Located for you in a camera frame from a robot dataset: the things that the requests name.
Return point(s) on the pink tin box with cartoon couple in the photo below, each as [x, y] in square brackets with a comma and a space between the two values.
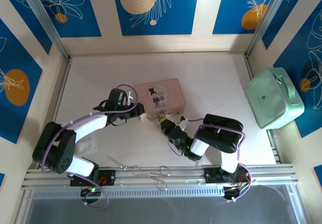
[161, 95]

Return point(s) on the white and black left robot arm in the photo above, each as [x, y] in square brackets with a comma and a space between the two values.
[63, 143]

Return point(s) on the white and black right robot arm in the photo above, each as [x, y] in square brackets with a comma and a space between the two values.
[221, 138]

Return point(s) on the silver metal forceps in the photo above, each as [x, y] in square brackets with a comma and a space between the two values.
[161, 182]

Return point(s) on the silver scissors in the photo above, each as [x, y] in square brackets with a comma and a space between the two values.
[141, 169]

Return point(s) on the clear plastic bag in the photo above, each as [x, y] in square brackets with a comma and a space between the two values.
[86, 141]

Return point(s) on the mint green zip bag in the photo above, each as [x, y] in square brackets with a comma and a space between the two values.
[273, 100]

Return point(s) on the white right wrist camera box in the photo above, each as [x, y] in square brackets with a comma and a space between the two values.
[182, 123]

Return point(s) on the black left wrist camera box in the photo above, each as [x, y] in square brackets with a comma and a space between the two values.
[117, 97]

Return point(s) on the aluminium frame rail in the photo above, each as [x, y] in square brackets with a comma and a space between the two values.
[156, 181]

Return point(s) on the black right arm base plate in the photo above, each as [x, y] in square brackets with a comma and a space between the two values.
[213, 177]

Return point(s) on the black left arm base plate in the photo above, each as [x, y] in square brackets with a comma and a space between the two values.
[83, 180]

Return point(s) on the aluminium corner post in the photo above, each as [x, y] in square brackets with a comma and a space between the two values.
[266, 17]
[42, 17]

